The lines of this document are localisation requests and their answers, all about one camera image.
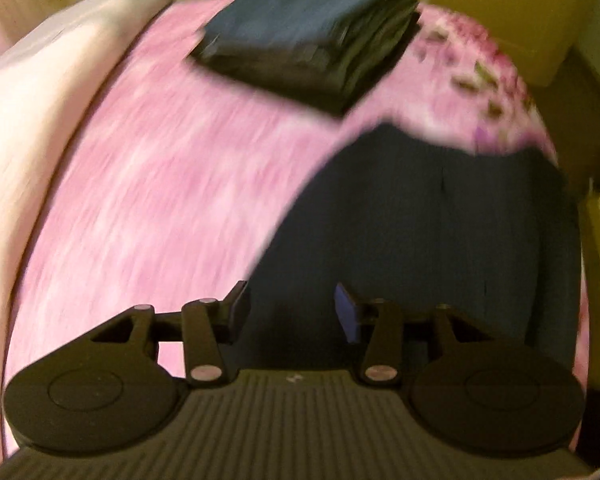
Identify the navy blue garment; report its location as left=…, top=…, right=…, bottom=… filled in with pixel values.
left=247, top=122, right=581, bottom=376

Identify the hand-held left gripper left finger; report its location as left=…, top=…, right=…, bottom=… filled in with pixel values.
left=87, top=280, right=253, bottom=388

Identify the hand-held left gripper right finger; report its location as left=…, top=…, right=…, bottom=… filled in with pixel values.
left=334, top=282, right=487, bottom=387

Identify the yellow cabinet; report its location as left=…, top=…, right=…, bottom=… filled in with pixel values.
left=427, top=0, right=588, bottom=88

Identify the stack of folded dark clothes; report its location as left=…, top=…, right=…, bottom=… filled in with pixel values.
left=187, top=0, right=423, bottom=118

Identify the pale pink quilt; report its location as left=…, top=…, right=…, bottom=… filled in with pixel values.
left=0, top=0, right=181, bottom=480

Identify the pink floral blanket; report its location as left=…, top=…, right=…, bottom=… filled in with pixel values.
left=2, top=0, right=588, bottom=456

